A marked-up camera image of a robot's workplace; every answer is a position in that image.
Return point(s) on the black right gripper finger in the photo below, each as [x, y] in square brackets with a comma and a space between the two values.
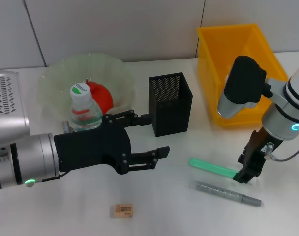
[248, 177]
[241, 161]

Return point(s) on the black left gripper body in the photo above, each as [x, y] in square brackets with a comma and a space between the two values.
[90, 147]

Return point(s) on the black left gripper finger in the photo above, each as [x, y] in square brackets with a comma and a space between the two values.
[134, 119]
[149, 158]

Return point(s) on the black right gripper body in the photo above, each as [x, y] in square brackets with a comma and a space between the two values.
[259, 152]

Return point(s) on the mint green pen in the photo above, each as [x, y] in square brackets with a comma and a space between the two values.
[208, 167]

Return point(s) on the clear green-label water bottle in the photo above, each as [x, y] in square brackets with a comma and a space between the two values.
[84, 113]

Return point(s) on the red-orange toy orange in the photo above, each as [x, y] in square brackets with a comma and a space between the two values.
[102, 96]

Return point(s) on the small tan eraser block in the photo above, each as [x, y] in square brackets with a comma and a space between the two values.
[123, 210]

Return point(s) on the grey marker pen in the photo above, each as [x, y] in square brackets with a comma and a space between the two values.
[225, 193]

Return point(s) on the black mesh pen holder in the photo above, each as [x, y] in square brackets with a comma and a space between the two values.
[169, 115]

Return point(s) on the pale green glass fruit plate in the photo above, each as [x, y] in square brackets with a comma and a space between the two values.
[61, 73]

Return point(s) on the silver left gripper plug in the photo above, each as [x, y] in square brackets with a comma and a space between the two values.
[66, 126]

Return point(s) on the yellow plastic bin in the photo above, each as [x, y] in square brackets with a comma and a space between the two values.
[211, 61]

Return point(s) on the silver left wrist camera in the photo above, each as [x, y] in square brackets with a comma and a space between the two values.
[7, 110]

